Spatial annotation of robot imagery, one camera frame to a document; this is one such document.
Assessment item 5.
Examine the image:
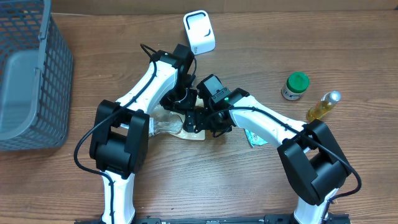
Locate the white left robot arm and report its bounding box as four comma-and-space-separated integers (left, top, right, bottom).
90, 44, 197, 223

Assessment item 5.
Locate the brown white snack bag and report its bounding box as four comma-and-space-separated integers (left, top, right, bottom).
149, 104, 205, 141

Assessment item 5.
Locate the grey plastic mesh basket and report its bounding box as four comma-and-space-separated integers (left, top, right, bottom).
1, 0, 74, 151

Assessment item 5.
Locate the white barcode scanner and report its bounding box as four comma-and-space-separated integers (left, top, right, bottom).
183, 10, 216, 55

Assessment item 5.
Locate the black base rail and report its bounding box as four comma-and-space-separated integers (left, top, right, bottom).
74, 213, 351, 224

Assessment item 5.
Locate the green white yogurt cup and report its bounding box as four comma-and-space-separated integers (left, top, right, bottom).
281, 72, 310, 101

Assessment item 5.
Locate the yellow liquid glass bottle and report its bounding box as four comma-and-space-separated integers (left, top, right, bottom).
306, 90, 342, 122

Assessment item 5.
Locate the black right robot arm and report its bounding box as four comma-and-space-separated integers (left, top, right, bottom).
194, 75, 353, 223

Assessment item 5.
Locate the teal snack packet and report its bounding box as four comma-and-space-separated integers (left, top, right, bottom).
244, 129, 267, 147

